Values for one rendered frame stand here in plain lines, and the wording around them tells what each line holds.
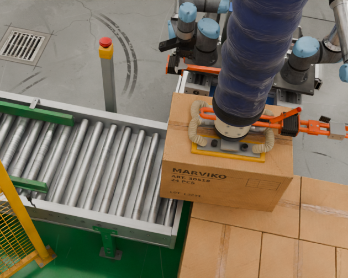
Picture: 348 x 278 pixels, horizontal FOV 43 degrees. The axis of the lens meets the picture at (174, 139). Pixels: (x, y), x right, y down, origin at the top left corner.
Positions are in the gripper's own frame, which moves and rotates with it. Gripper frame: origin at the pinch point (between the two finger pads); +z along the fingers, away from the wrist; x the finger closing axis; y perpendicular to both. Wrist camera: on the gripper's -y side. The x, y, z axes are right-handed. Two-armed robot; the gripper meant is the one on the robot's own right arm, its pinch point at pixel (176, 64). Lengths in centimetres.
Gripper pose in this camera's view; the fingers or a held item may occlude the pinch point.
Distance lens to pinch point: 216.6
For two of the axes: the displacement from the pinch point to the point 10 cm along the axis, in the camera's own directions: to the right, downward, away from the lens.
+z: -0.7, 5.4, 8.4
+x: 1.2, -8.3, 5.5
